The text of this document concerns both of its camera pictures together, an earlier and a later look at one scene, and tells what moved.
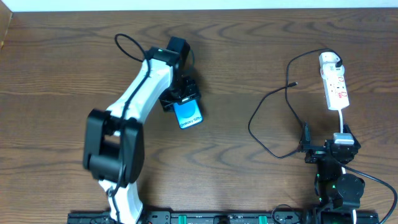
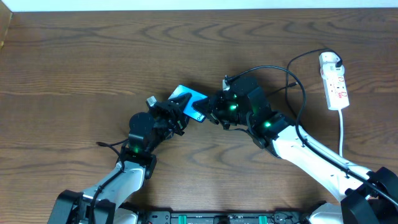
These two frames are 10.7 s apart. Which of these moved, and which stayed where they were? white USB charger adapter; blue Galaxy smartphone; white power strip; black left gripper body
Moved: blue Galaxy smartphone; black left gripper body
Stayed: white USB charger adapter; white power strip
